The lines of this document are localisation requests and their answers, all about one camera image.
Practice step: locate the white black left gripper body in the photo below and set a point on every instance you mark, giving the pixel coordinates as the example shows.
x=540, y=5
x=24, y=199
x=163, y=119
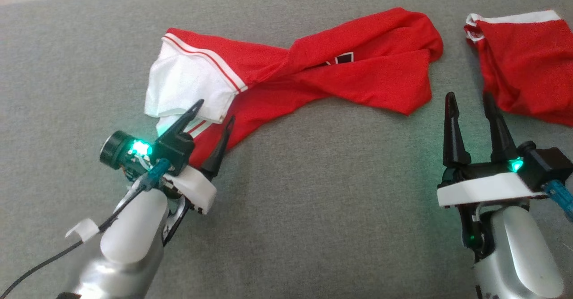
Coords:
x=197, y=189

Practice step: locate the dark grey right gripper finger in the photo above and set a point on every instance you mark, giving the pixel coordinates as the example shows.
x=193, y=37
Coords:
x=453, y=133
x=500, y=138

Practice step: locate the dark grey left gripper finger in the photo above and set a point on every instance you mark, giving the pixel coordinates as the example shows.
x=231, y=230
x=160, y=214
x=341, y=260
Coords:
x=188, y=117
x=218, y=153

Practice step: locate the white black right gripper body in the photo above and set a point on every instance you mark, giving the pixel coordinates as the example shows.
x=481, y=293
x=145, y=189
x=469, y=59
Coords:
x=483, y=189

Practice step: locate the red Bulls basketball jersey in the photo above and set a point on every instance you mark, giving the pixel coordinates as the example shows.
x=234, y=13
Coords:
x=358, y=70

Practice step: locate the red shorts with white waistband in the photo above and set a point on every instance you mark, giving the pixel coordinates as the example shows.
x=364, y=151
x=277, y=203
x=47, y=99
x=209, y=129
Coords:
x=528, y=61

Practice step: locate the grey fabric sofa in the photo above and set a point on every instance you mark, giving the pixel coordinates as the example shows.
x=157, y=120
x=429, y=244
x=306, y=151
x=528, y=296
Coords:
x=313, y=223

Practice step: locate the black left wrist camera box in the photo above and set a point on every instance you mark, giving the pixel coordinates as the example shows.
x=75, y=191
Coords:
x=177, y=151

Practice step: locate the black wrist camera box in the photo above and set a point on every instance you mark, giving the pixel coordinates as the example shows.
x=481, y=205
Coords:
x=177, y=151
x=548, y=164

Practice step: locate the blue left camera connector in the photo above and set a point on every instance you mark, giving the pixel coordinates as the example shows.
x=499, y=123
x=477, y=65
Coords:
x=157, y=171

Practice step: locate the blue camera connector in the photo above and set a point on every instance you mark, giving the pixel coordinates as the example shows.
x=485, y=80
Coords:
x=559, y=197
x=157, y=171

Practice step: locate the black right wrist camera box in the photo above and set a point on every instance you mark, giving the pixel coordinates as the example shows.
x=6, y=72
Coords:
x=548, y=164

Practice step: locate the blue right camera connector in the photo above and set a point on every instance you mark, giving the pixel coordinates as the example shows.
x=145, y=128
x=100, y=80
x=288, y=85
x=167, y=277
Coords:
x=559, y=197

